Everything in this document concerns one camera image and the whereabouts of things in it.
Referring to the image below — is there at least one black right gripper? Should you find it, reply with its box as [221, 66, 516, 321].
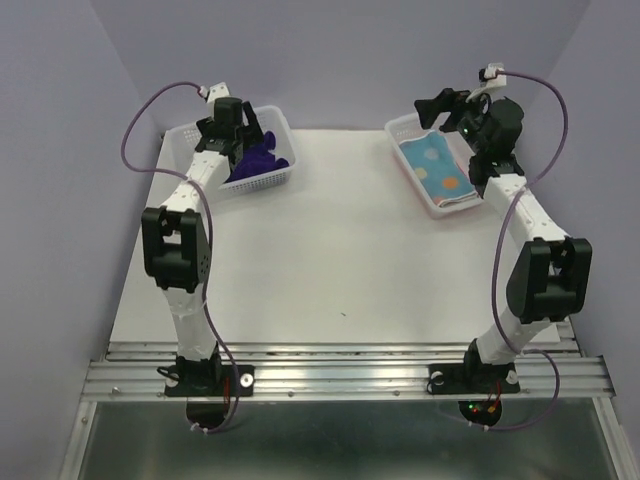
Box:
[415, 87, 496, 155]

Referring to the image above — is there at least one purple towel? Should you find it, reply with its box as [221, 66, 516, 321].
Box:
[226, 131, 290, 183]

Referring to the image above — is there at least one blue dotted cartoon towel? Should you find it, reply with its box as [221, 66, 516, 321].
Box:
[399, 130, 479, 209]

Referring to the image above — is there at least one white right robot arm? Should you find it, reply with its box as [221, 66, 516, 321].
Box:
[414, 88, 593, 390]

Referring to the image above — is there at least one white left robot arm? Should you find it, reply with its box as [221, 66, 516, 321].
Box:
[141, 97, 264, 394]

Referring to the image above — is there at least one white basket with towels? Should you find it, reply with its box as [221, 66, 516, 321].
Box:
[159, 105, 296, 200]

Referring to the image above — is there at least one white empty plastic basket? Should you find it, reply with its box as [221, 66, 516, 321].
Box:
[384, 113, 483, 219]

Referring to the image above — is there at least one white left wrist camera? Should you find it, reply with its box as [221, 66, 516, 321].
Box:
[198, 82, 230, 107]

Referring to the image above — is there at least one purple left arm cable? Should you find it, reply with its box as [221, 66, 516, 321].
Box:
[121, 81, 241, 435]

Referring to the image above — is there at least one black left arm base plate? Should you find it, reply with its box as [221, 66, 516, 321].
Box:
[156, 361, 254, 398]

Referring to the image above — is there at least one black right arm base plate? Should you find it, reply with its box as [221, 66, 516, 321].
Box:
[427, 363, 520, 397]

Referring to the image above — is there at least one aluminium rail frame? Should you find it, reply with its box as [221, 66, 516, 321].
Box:
[59, 129, 631, 480]

